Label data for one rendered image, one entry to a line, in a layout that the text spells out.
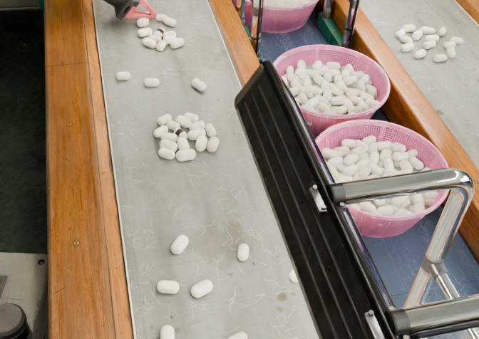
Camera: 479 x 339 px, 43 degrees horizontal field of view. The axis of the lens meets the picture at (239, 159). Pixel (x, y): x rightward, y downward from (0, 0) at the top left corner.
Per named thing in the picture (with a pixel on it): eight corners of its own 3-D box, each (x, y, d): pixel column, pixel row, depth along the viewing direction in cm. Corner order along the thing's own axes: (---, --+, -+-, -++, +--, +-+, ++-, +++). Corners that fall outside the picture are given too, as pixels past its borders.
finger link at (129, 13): (160, -4, 154) (129, -22, 148) (165, 11, 149) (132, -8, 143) (145, 17, 157) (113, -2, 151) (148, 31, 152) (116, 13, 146)
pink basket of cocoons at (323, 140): (328, 262, 109) (337, 228, 102) (286, 161, 128) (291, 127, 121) (462, 239, 114) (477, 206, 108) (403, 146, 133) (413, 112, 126)
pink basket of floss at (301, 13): (289, 51, 158) (292, 18, 151) (206, 18, 168) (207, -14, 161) (336, 10, 174) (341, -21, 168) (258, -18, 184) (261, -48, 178)
